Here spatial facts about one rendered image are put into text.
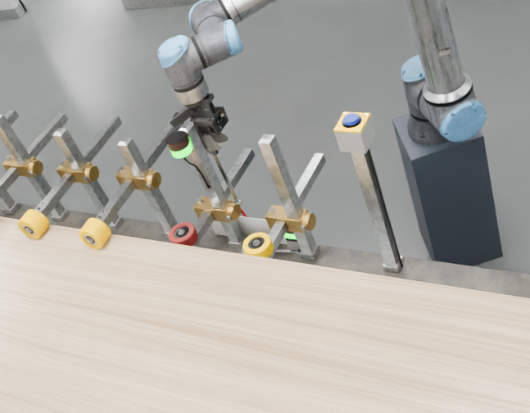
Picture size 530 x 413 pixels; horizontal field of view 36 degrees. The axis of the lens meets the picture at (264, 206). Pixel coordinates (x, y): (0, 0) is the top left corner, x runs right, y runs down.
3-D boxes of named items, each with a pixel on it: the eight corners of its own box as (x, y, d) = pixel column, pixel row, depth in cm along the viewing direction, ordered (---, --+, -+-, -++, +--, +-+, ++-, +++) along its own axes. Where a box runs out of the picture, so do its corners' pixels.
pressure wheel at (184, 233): (190, 245, 242) (175, 219, 234) (212, 249, 238) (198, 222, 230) (177, 265, 237) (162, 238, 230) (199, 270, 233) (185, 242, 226)
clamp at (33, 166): (18, 164, 280) (11, 152, 277) (47, 166, 273) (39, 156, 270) (7, 176, 277) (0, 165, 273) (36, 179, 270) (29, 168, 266)
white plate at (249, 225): (216, 233, 257) (206, 211, 250) (287, 242, 244) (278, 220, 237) (215, 234, 257) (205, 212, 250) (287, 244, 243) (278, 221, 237)
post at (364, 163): (389, 258, 227) (353, 137, 198) (405, 260, 225) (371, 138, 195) (383, 270, 224) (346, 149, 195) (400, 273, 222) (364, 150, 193)
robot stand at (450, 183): (420, 233, 327) (391, 118, 288) (480, 214, 324) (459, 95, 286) (439, 277, 308) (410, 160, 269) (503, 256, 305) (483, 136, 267)
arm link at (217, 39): (226, 8, 217) (184, 28, 216) (238, 25, 208) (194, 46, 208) (237, 38, 223) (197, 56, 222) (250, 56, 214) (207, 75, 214)
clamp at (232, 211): (206, 207, 248) (200, 195, 245) (242, 211, 242) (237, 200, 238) (197, 220, 245) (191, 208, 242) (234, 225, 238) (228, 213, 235)
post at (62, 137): (121, 232, 281) (57, 125, 250) (129, 233, 279) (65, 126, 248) (115, 239, 279) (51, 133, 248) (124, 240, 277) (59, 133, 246)
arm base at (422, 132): (401, 120, 285) (396, 97, 279) (454, 102, 284) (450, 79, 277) (417, 152, 271) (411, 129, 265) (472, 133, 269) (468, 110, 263)
